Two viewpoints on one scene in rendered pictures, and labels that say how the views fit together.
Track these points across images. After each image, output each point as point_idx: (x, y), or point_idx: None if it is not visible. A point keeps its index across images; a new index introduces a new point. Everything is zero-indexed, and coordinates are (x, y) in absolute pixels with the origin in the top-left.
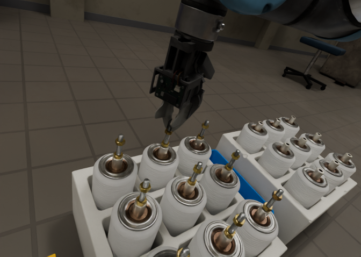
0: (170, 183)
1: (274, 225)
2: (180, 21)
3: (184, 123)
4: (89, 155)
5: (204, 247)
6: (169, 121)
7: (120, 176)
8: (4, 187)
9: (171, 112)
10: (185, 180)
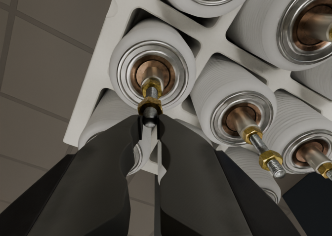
0: (206, 124)
1: None
2: None
3: None
4: (6, 16)
5: (284, 169)
6: (141, 137)
7: (135, 166)
8: (17, 121)
9: (133, 158)
10: (230, 106)
